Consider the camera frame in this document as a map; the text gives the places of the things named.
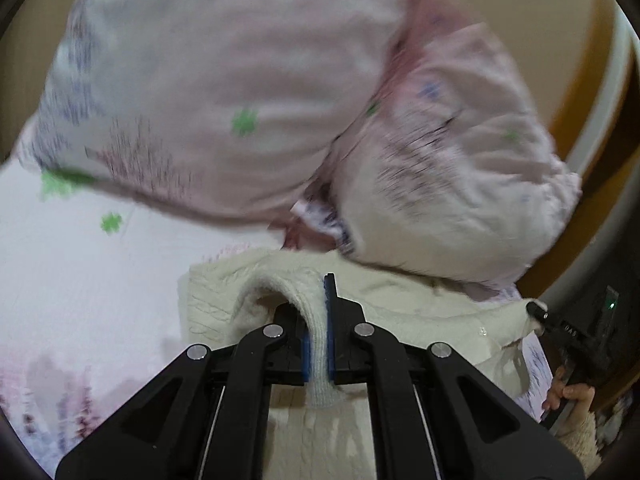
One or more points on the beige fuzzy right sleeve forearm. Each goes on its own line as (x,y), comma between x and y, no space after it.
(581,439)

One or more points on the pink floral bed sheet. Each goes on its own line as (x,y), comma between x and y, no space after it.
(90,300)

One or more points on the pink floral pillow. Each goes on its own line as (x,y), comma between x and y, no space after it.
(450,171)
(225,107)

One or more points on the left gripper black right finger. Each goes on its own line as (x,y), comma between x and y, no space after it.
(433,414)

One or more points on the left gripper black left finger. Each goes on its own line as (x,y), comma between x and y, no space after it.
(204,416)

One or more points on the pink floral pillow left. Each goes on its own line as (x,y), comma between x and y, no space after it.
(225,107)

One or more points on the cream knit sweater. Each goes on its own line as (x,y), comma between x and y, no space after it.
(327,434)

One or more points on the white wooden headboard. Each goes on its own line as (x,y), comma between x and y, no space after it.
(595,129)

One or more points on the person right hand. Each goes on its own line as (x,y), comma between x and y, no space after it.
(581,395)

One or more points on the pink floral pillow right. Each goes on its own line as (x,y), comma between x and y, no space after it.
(450,171)

